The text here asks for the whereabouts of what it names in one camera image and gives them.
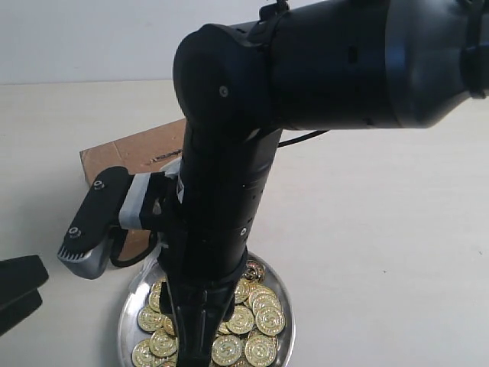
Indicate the round steel plate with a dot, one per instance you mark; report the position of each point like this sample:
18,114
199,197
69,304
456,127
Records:
129,333

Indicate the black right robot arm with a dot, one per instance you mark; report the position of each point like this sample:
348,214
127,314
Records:
333,65

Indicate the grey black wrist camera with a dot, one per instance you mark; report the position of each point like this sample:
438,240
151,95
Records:
116,203

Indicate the gold coin bottom right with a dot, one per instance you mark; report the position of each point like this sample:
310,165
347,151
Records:
260,351

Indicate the gold coin bottom left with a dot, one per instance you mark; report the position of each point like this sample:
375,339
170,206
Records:
141,355

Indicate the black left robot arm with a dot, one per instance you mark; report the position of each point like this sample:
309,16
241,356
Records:
20,279

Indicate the gold coin bottom centre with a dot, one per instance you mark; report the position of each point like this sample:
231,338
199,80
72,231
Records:
226,350

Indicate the gold coin left middle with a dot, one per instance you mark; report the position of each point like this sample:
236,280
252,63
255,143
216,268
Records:
149,320

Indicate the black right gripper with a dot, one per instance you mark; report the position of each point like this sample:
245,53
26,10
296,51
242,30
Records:
199,306

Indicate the gold coin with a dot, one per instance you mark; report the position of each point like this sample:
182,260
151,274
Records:
141,355
149,320
260,351
242,320
226,350

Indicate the gold coin right edge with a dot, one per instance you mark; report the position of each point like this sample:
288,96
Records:
270,321

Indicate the brown cardboard slotted box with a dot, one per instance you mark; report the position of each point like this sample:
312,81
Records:
140,154

